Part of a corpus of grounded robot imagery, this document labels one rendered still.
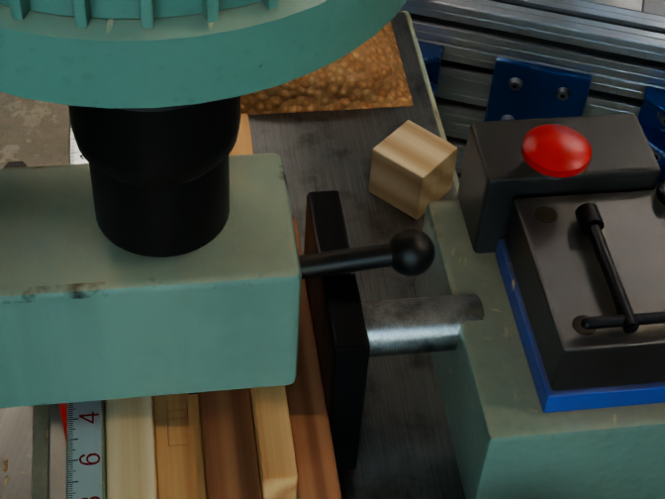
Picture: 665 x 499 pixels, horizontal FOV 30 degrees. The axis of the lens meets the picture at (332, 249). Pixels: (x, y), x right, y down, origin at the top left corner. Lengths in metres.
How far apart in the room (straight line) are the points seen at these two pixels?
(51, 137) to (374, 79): 1.38
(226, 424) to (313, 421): 0.04
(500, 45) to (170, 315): 0.71
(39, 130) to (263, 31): 1.78
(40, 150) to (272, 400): 1.56
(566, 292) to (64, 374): 0.20
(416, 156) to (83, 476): 0.26
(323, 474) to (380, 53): 0.32
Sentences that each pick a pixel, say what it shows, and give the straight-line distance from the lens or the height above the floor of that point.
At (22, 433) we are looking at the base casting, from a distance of 0.71.
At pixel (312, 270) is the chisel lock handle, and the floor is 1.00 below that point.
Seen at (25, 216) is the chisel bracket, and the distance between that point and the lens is 0.49.
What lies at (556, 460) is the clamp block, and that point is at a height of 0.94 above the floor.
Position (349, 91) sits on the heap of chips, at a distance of 0.73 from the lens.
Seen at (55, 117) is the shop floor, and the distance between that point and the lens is 2.11.
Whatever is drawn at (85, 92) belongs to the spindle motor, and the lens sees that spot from 0.33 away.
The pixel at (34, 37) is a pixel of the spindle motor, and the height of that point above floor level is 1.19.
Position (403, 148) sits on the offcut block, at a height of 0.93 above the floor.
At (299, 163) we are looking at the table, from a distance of 0.70.
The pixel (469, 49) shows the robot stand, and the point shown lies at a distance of 1.15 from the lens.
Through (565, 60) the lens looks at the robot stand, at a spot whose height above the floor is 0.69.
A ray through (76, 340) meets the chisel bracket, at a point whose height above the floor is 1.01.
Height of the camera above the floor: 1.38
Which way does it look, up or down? 47 degrees down
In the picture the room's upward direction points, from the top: 4 degrees clockwise
